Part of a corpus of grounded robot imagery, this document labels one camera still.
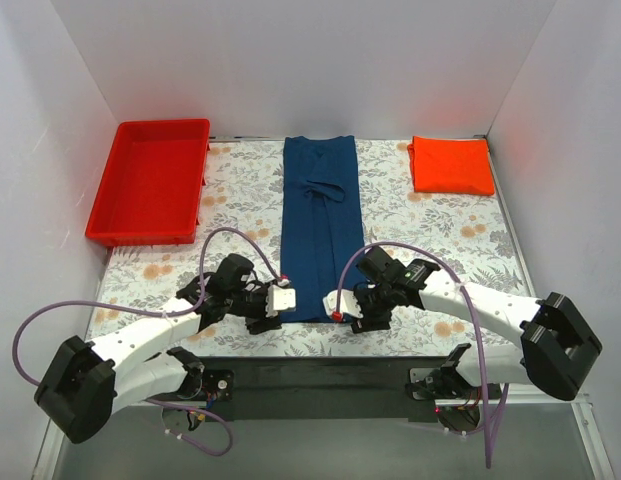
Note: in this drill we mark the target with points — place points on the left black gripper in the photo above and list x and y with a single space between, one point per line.
260 310

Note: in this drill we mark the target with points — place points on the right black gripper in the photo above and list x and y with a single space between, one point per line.
366 308

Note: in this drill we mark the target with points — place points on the navy blue t shirt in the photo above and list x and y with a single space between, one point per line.
322 222

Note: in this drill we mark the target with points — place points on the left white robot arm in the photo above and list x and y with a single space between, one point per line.
89 381

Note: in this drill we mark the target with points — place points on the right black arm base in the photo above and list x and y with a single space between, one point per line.
439 384

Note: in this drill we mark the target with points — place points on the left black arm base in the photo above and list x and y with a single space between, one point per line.
215 385

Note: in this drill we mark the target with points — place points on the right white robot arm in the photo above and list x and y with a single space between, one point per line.
548 344

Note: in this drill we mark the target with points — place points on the red plastic tray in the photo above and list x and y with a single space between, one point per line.
150 188

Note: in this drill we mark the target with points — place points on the folded orange t shirt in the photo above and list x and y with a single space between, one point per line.
451 166

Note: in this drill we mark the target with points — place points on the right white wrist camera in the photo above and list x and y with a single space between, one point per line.
341 306

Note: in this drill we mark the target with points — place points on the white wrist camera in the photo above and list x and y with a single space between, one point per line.
341 306
280 300

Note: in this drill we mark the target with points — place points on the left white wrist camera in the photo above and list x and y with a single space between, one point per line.
280 300

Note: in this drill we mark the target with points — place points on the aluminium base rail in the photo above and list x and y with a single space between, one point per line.
520 394

